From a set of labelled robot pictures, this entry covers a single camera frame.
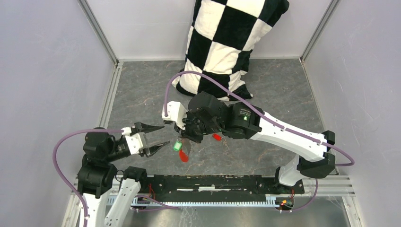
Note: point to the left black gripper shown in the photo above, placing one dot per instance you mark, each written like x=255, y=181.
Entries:
x=149, y=151

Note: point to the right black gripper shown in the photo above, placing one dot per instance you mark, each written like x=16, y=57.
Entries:
x=186, y=133

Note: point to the key with green tag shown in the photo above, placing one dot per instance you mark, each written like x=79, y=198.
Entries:
x=177, y=146

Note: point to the metal key holder red handle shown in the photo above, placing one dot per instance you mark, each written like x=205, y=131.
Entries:
x=185, y=150

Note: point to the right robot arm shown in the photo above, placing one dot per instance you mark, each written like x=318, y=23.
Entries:
x=205, y=115

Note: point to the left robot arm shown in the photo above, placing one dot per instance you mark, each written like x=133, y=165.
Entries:
x=95, y=177

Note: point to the key with red tag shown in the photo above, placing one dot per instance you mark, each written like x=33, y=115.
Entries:
x=219, y=138

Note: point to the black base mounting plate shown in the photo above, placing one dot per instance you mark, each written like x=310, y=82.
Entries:
x=216, y=188

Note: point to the black white checkered pillow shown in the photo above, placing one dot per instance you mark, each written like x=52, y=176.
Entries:
x=221, y=39

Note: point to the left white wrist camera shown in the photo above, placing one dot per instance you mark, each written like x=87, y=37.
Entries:
x=128, y=134

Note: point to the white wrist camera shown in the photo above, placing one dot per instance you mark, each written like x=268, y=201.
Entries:
x=128, y=134
x=175, y=112

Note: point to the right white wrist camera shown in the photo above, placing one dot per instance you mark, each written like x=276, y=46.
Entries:
x=175, y=112

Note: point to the white slotted cable duct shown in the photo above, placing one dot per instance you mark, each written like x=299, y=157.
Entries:
x=268, y=202

